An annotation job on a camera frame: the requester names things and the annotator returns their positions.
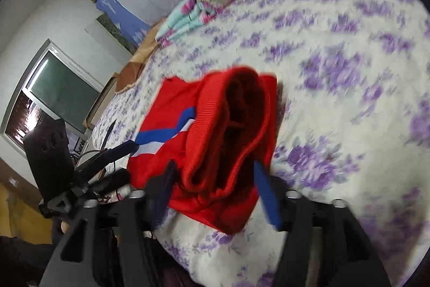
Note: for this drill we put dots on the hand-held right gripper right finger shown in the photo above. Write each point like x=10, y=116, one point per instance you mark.
x=268, y=198

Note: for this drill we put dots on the colourful floral folded blanket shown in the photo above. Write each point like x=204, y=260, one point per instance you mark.
x=201, y=4

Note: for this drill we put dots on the sliding glass window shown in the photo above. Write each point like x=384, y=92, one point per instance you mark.
x=60, y=88

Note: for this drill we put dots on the white wall switch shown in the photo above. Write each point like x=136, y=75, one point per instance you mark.
x=13, y=181

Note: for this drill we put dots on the person's left hand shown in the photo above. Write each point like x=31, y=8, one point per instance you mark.
x=60, y=226

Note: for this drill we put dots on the green landscape wall poster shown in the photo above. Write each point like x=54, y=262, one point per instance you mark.
x=114, y=33

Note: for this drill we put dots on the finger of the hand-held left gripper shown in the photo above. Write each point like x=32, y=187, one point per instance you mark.
x=114, y=180
x=127, y=148

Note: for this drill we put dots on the orange brown blanket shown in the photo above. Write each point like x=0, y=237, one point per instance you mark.
x=137, y=61

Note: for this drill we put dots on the red sweater with blue stripe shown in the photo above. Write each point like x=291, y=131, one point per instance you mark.
x=161, y=112

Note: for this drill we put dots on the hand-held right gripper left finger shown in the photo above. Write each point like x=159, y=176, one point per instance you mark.
x=164, y=187

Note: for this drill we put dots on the wooden board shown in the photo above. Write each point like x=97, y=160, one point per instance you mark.
x=100, y=102

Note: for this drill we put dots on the purple floral bedsheet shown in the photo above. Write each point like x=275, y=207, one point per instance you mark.
x=336, y=38

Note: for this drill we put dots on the blue wall poster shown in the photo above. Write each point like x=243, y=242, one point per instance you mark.
x=117, y=14

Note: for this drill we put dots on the person's left forearm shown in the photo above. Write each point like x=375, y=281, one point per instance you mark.
x=23, y=263

